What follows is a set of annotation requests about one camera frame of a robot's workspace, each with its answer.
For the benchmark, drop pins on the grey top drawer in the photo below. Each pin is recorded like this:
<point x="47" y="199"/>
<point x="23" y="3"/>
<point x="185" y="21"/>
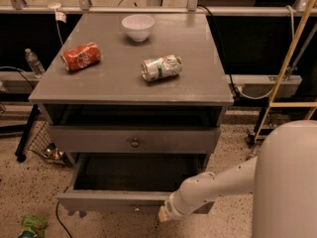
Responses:
<point x="92" y="139"/>

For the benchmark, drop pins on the white ceramic bowl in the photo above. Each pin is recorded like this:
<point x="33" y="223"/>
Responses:
<point x="138" y="27"/>

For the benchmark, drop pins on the grey drawer cabinet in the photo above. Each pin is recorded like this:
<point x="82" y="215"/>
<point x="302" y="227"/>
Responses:
<point x="113" y="94"/>

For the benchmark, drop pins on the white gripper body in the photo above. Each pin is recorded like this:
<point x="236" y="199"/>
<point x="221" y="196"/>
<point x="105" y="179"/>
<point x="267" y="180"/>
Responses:
<point x="171" y="207"/>

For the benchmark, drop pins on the crushed silver green can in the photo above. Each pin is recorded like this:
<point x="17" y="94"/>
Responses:
<point x="160" y="68"/>

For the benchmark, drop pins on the metal railing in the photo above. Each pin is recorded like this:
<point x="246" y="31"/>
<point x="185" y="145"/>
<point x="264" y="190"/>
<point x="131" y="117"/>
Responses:
<point x="158" y="4"/>

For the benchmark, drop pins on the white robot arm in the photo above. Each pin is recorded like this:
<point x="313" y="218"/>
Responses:
<point x="282" y="178"/>

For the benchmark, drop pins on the crushed orange soda can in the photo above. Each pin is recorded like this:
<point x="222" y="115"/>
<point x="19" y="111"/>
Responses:
<point x="81" y="57"/>

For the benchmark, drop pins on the clear plastic water bottle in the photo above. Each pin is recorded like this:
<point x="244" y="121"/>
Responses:
<point x="34" y="63"/>

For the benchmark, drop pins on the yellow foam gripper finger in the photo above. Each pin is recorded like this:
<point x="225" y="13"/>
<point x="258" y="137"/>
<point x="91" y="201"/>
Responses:
<point x="162" y="215"/>

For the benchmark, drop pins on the grey drawer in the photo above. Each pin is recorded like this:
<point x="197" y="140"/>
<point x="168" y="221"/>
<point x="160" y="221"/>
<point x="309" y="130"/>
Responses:
<point x="127" y="182"/>
<point x="92" y="139"/>

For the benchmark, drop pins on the blue tape cross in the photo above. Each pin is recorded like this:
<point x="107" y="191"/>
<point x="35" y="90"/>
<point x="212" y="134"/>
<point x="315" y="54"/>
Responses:
<point x="81" y="214"/>

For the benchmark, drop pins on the green snack bag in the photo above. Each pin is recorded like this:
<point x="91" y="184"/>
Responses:
<point x="33" y="227"/>

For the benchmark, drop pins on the white desk lamp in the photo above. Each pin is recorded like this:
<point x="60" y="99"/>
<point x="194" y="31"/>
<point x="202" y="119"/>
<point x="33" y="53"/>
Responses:
<point x="56" y="6"/>

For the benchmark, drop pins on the wooden yellow frame stand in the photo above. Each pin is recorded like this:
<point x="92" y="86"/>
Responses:
<point x="307" y="7"/>

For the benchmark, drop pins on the black tripod leg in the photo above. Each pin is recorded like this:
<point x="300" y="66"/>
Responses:
<point x="25" y="129"/>

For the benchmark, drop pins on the wire mesh basket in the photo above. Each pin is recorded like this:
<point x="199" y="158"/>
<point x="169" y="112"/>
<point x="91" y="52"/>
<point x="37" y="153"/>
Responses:
<point x="45" y="148"/>

